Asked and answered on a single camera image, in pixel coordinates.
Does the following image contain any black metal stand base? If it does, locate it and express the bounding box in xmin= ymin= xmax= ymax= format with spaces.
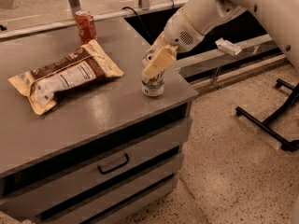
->
xmin=235 ymin=78 xmax=299 ymax=152

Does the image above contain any red coke can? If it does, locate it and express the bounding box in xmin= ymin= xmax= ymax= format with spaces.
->
xmin=75 ymin=10 xmax=96 ymax=44

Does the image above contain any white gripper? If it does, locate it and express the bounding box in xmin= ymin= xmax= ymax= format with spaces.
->
xmin=142 ymin=8 xmax=204 ymax=78

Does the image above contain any brown chip bag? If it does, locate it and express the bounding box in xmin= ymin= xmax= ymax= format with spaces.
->
xmin=8 ymin=39 xmax=124 ymax=115

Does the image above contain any black cable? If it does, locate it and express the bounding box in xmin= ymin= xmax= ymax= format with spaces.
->
xmin=121 ymin=0 xmax=176 ymax=44

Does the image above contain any black drawer handle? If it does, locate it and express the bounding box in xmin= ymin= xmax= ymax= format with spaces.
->
xmin=97 ymin=153 xmax=130 ymax=175

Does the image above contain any white green 7up can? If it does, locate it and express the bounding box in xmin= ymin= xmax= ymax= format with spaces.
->
xmin=141 ymin=53 xmax=166 ymax=98

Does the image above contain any white small box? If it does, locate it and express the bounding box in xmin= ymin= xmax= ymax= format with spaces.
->
xmin=216 ymin=38 xmax=242 ymax=56

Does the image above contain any grey drawer cabinet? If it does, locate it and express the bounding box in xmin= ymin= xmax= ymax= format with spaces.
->
xmin=0 ymin=18 xmax=196 ymax=224

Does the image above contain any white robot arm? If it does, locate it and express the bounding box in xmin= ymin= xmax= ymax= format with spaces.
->
xmin=149 ymin=0 xmax=298 ymax=202

